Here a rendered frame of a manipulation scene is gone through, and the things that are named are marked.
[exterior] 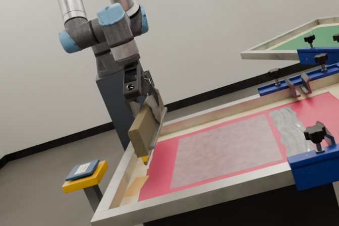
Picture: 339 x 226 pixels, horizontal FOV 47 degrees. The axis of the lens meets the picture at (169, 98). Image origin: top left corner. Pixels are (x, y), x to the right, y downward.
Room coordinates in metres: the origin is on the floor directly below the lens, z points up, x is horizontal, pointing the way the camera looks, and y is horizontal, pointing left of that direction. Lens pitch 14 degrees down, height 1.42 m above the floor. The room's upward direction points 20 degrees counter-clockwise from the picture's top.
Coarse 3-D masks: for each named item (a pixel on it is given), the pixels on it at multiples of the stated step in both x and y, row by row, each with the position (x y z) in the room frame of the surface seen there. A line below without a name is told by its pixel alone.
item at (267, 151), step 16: (336, 128) 0.94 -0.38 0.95; (240, 144) 1.06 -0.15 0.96; (256, 144) 1.02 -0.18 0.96; (272, 144) 0.98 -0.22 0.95; (176, 160) 1.11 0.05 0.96; (192, 160) 1.07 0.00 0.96; (208, 160) 1.03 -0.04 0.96; (224, 160) 0.99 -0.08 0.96; (240, 160) 0.96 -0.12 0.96; (256, 160) 0.93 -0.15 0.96; (272, 160) 0.89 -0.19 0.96; (160, 176) 1.04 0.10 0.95; (176, 176) 1.00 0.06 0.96; (192, 176) 0.97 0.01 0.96; (208, 176) 0.94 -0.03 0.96; (224, 176) 0.91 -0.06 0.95; (144, 192) 0.98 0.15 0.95; (160, 192) 0.95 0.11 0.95
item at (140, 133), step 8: (160, 96) 1.30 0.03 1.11; (144, 104) 1.14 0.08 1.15; (160, 104) 1.25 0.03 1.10; (144, 112) 1.05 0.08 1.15; (152, 112) 1.12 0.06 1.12; (136, 120) 1.00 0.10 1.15; (144, 120) 1.01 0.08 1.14; (152, 120) 1.09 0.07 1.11; (136, 128) 0.93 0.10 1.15; (144, 128) 0.98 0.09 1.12; (152, 128) 1.05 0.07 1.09; (136, 136) 0.93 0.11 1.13; (144, 136) 0.95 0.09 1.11; (152, 136) 1.02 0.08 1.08; (136, 144) 0.93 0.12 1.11; (144, 144) 0.93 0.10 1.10; (136, 152) 0.93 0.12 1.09; (144, 152) 0.93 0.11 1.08
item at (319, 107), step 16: (320, 96) 1.19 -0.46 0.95; (304, 112) 1.11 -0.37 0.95; (320, 112) 1.07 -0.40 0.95; (336, 112) 1.03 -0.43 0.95; (208, 128) 1.28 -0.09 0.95; (224, 128) 1.22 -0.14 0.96; (240, 128) 1.17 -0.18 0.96; (256, 128) 1.13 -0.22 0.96; (272, 128) 1.08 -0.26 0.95; (160, 144) 1.29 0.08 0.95; (176, 144) 1.24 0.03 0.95; (192, 144) 1.19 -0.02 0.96; (208, 144) 1.14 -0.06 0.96; (224, 144) 1.09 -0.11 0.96; (160, 160) 1.15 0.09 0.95
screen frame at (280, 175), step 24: (264, 96) 1.30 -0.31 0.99; (288, 96) 1.28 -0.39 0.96; (192, 120) 1.35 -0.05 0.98; (120, 168) 1.12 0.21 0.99; (264, 168) 0.81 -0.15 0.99; (288, 168) 0.77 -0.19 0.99; (120, 192) 0.99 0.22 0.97; (192, 192) 0.82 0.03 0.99; (216, 192) 0.80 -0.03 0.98; (240, 192) 0.79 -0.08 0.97; (96, 216) 0.87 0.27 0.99; (120, 216) 0.84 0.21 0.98; (144, 216) 0.83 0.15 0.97
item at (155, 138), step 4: (164, 108) 1.25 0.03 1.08; (164, 112) 1.21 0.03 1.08; (164, 116) 1.19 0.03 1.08; (160, 124) 1.11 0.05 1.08; (156, 128) 1.08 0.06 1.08; (160, 128) 1.09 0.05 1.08; (156, 132) 1.05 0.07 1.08; (156, 136) 1.01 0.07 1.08; (152, 140) 0.99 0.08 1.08; (156, 140) 1.00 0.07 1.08; (152, 144) 0.96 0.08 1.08; (152, 148) 0.95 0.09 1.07
